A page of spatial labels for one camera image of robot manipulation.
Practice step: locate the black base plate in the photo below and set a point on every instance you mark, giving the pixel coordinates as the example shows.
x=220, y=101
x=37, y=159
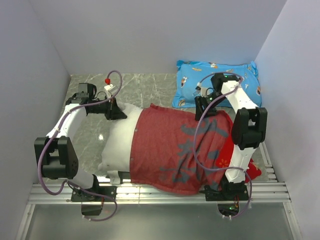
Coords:
x=215, y=195
x=101, y=194

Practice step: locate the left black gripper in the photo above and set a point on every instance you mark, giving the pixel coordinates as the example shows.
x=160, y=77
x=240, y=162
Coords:
x=113, y=111

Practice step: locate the white pillow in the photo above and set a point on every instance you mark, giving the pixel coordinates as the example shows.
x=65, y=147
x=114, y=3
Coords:
x=116, y=153

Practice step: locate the right control board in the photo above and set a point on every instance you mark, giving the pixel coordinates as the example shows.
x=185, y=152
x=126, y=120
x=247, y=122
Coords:
x=228, y=210

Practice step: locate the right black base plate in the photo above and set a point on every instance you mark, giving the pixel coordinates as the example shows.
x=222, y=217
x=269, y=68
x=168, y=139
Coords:
x=215, y=195

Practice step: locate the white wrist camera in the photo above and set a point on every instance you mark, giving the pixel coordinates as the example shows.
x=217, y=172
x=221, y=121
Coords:
x=110, y=89
x=201, y=91

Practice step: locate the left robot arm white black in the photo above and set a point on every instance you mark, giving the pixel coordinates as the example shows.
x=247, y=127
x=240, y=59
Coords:
x=56, y=157

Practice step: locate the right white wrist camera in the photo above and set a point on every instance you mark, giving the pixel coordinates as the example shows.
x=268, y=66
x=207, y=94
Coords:
x=201, y=91

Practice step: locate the red pillowcase with grey print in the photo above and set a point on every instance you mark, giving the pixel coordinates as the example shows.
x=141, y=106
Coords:
x=172, y=151

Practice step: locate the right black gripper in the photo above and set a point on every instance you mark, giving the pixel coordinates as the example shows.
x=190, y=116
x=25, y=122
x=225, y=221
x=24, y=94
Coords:
x=199, y=112

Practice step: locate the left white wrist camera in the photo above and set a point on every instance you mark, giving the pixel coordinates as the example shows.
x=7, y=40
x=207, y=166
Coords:
x=110, y=89

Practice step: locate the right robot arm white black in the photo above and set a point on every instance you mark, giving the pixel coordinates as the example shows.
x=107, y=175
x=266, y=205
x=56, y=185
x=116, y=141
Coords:
x=248, y=130

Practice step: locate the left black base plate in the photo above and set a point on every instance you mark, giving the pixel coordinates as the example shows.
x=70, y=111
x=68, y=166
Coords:
x=101, y=194

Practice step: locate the aluminium rail frame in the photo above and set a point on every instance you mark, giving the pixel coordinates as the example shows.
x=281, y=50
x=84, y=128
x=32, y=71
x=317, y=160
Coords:
x=146, y=213

